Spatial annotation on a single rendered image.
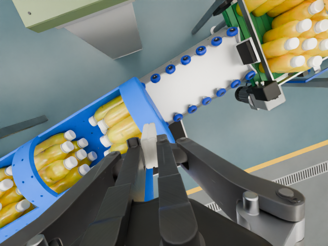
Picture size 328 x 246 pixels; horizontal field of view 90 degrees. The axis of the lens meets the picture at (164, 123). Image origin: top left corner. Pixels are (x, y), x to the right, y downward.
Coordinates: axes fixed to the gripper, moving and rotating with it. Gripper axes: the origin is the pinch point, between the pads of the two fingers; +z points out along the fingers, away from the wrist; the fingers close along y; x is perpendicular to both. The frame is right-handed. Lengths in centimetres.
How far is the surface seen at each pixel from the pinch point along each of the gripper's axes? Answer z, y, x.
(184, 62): 53, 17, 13
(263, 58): 54, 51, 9
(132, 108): 29.3, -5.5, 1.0
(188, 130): 152, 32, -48
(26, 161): 31, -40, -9
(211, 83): 59, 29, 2
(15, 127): 112, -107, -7
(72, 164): 35.2, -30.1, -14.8
